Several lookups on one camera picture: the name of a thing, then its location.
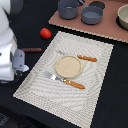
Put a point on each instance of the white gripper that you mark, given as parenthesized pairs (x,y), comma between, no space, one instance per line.
(12,64)

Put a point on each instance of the brown toy sausage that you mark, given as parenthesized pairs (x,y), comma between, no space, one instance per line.
(28,50)

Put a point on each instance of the red toy tomato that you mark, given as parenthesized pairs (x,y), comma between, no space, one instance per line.
(45,33)

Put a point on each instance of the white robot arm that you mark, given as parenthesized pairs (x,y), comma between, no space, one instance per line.
(8,7)

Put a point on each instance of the grey frying pan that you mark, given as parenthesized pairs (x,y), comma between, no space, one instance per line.
(91,15)

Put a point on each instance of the beige round plate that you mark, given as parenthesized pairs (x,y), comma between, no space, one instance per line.
(68,66)

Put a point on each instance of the tall grey pot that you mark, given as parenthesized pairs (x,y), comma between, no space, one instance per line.
(68,9)

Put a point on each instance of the woven grey placemat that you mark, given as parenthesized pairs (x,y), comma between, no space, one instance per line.
(74,105)

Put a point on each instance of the brown cork mat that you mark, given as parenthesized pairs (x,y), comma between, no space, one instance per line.
(107,28)

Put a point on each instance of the black round lid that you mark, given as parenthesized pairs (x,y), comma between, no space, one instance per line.
(97,4)

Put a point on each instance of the cream bowl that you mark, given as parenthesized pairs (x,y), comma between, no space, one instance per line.
(123,16)

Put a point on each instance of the fork with wooden handle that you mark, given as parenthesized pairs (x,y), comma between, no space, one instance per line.
(69,82)

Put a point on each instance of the knife with wooden handle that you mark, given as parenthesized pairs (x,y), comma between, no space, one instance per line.
(79,56)

